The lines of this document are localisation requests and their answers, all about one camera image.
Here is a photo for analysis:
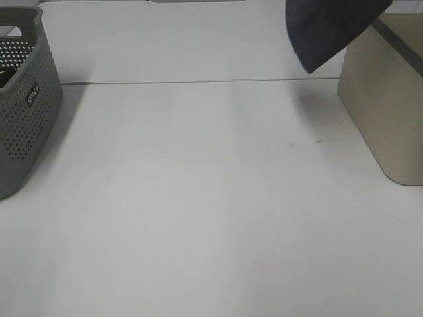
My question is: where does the dark grey towel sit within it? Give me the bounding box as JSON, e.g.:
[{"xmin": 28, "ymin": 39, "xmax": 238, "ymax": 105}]
[{"xmin": 285, "ymin": 0, "xmax": 392, "ymax": 74}]

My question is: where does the beige plastic storage bin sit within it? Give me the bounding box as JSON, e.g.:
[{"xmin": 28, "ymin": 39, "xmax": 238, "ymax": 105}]
[{"xmin": 338, "ymin": 13, "xmax": 422, "ymax": 186}]

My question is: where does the grey perforated plastic basket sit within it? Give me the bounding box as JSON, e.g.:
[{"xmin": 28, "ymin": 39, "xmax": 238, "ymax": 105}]
[{"xmin": 1, "ymin": 6, "xmax": 63, "ymax": 198}]

